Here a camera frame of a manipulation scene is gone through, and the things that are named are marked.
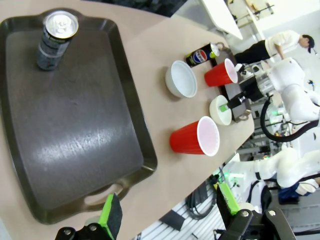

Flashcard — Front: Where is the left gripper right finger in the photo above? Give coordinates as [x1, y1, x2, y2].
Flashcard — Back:
[215, 183, 297, 240]

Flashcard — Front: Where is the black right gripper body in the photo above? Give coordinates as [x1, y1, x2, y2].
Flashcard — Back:
[239, 75, 264, 102]

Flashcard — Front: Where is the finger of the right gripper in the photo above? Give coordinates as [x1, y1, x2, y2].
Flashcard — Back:
[219, 96, 249, 113]
[234, 63, 248, 77]

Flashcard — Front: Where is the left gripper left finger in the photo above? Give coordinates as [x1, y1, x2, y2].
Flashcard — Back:
[54, 193, 124, 240]

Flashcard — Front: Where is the small white bowl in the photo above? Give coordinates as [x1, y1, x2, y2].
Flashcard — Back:
[209, 94, 233, 126]

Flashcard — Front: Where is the red plastic cup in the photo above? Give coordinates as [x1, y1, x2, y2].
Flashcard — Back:
[169, 115, 221, 157]
[204, 58, 239, 88]

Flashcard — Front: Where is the person in white shirt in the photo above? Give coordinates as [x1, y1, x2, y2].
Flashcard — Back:
[234, 29, 317, 66]

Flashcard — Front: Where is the black pepsi can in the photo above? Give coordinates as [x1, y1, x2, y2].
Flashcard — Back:
[185, 42, 221, 68]

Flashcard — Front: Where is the white background table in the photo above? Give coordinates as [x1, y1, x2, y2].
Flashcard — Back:
[199, 0, 244, 40]

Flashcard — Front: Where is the large white bowl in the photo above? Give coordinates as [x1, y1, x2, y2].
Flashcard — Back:
[164, 60, 198, 99]

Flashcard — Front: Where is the large dark serving tray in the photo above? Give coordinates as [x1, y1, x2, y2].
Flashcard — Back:
[0, 9, 158, 225]

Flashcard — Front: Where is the dark grey drink can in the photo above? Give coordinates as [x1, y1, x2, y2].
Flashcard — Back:
[36, 9, 80, 72]

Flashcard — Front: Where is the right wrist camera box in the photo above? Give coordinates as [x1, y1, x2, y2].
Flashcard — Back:
[249, 61, 272, 78]

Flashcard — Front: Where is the black cable bundle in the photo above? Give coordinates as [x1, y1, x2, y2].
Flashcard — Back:
[185, 184, 219, 221]

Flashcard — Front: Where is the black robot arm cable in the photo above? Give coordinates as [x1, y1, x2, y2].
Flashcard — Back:
[259, 99, 316, 144]

